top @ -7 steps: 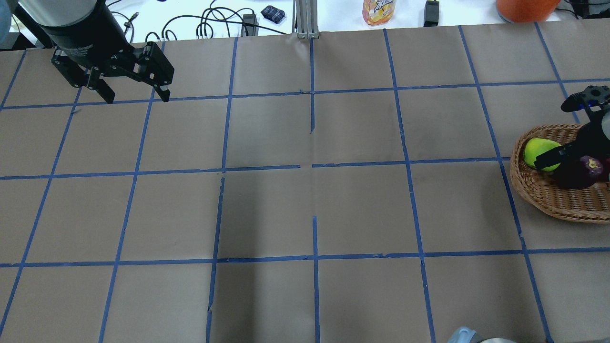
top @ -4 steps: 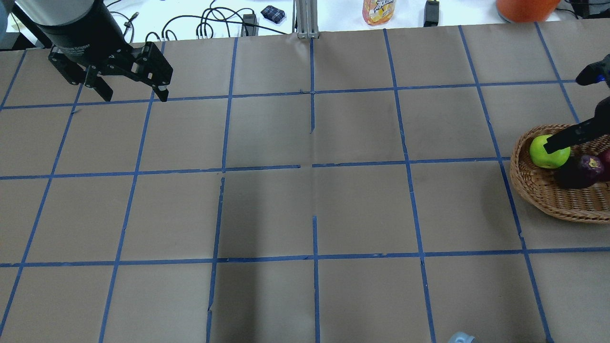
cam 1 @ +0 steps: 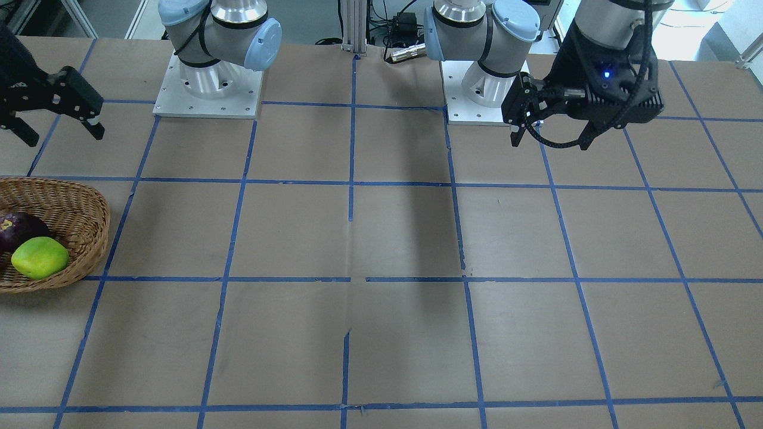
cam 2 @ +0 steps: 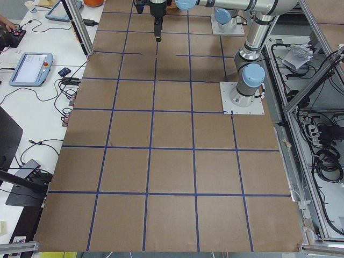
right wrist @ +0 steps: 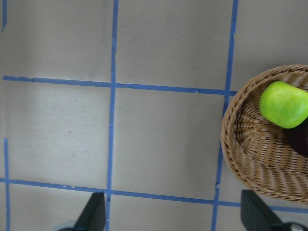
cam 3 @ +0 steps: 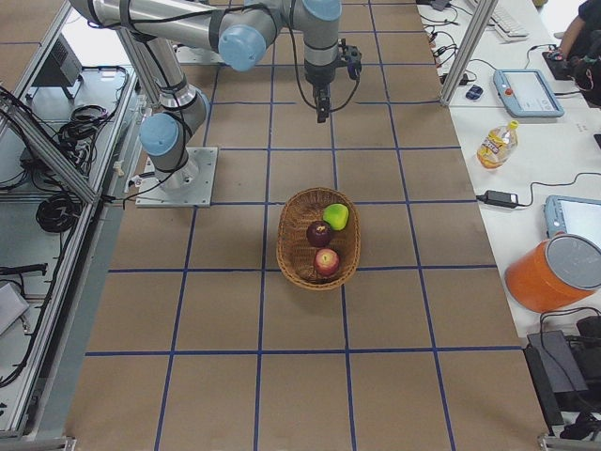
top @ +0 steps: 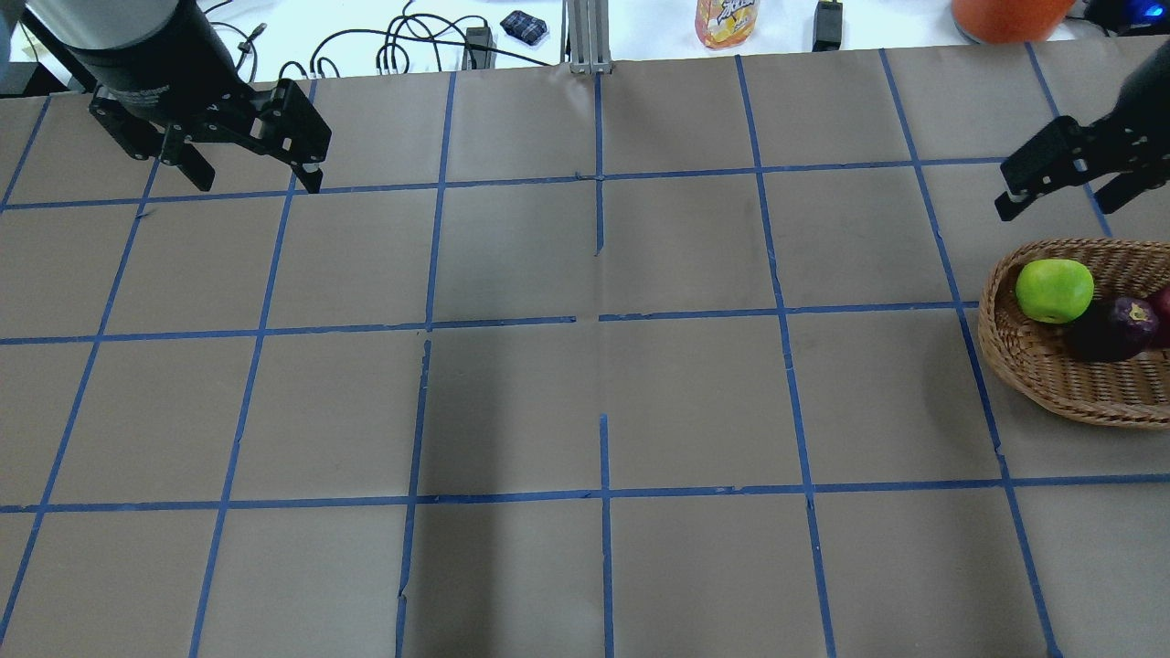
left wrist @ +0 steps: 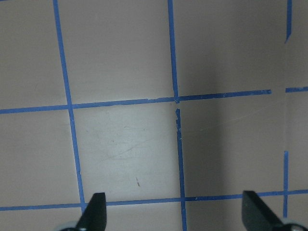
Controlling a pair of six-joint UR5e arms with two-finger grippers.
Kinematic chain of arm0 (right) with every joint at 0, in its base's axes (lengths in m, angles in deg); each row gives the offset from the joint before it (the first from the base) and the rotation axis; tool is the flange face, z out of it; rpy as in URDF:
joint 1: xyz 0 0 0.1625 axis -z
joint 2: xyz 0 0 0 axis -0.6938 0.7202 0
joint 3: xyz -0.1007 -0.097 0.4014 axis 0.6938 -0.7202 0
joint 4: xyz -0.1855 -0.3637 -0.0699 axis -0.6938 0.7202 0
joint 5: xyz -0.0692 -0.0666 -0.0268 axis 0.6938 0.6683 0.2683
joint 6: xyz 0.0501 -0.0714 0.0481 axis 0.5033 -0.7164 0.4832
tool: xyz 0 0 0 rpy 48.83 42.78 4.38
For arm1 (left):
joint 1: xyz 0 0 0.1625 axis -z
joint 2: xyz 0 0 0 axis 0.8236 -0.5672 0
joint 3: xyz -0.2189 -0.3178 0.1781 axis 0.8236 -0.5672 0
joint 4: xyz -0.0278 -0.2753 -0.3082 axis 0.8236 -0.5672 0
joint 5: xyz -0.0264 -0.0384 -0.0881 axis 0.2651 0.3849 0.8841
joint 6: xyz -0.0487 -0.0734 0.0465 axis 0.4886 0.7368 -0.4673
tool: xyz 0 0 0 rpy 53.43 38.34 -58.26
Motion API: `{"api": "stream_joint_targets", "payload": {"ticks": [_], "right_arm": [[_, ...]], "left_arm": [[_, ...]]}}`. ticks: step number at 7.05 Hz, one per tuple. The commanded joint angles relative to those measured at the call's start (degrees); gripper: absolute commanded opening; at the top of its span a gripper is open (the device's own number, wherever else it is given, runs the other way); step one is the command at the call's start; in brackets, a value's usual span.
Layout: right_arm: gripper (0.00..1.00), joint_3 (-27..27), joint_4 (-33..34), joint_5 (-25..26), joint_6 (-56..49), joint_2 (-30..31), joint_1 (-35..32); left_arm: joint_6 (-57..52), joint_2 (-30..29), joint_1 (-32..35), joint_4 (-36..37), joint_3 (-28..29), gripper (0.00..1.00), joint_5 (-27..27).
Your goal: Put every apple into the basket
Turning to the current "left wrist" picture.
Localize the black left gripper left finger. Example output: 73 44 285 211
75 192 107 231

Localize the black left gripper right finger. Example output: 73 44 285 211
242 191 284 231

